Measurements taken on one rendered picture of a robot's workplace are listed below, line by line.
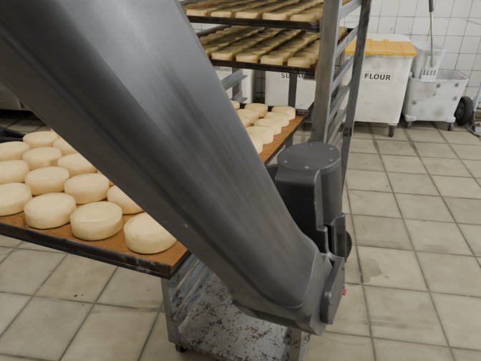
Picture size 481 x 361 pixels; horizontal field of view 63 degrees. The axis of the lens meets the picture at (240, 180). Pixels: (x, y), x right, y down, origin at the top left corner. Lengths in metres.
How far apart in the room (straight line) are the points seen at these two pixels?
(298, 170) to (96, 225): 0.20
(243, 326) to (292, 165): 1.25
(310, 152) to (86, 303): 1.69
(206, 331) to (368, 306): 0.76
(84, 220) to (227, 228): 0.25
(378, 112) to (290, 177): 3.24
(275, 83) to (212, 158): 3.28
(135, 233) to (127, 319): 1.48
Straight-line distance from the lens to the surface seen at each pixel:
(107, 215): 0.41
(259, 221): 0.21
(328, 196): 0.35
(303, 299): 0.29
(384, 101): 3.52
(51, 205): 0.45
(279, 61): 0.91
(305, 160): 0.35
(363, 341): 1.78
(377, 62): 3.42
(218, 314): 1.60
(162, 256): 0.38
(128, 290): 1.97
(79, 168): 0.56
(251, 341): 1.52
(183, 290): 1.46
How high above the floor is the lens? 1.34
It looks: 29 degrees down
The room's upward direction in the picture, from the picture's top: straight up
